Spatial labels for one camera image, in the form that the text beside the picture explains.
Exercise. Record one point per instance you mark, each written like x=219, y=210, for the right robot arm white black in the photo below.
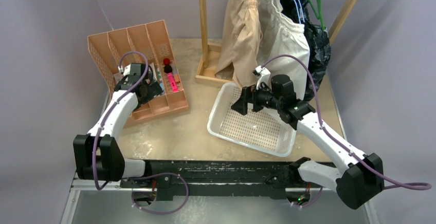
x=356, y=177

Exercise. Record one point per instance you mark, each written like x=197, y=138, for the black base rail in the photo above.
x=172, y=178

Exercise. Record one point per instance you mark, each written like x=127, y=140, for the red black marker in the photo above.
x=167, y=66

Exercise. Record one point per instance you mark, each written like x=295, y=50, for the white plastic basket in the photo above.
x=260, y=131

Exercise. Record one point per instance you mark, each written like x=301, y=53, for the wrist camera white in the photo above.
x=263, y=76
x=131, y=73

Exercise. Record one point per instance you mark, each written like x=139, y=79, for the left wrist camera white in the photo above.
x=131, y=73

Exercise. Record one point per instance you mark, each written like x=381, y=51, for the peach plastic file organizer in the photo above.
x=152, y=40

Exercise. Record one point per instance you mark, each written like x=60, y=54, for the pink highlighter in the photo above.
x=172, y=81

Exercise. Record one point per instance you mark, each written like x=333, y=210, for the black patterned shorts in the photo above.
x=318, y=40

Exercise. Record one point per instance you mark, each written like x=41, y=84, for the wooden clothes rack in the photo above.
x=211, y=52

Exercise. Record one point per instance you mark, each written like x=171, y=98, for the beige shorts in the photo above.
x=240, y=42

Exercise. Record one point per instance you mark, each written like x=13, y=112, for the white shorts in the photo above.
x=281, y=35

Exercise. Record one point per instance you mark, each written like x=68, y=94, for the green hanger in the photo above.
x=318, y=12

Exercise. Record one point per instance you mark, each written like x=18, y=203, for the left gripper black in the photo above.
x=153, y=91

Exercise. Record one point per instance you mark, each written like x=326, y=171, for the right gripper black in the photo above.
x=248, y=94

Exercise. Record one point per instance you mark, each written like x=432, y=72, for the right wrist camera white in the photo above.
x=263, y=76

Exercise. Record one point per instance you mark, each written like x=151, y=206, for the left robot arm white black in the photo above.
x=97, y=154

